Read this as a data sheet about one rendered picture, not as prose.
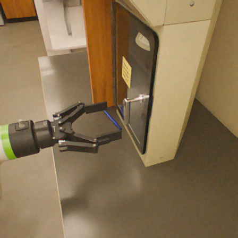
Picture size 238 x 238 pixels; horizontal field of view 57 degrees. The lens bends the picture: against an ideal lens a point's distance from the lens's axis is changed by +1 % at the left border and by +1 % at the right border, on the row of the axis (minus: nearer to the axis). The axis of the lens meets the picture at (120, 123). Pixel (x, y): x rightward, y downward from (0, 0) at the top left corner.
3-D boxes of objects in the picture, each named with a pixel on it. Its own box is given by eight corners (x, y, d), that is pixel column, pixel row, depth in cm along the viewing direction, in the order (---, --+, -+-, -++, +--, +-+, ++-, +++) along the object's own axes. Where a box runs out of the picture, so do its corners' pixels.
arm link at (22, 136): (20, 143, 64) (20, 167, 57) (6, 111, 56) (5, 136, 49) (42, 137, 65) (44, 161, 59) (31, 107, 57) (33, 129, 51)
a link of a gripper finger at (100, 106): (85, 114, 67) (85, 112, 68) (107, 109, 69) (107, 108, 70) (84, 106, 65) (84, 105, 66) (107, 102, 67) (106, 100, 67)
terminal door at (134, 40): (116, 104, 94) (115, 0, 67) (144, 156, 72) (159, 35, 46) (114, 104, 94) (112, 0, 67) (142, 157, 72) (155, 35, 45)
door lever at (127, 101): (141, 122, 66) (137, 117, 68) (143, 96, 60) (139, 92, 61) (124, 126, 65) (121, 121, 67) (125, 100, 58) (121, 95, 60)
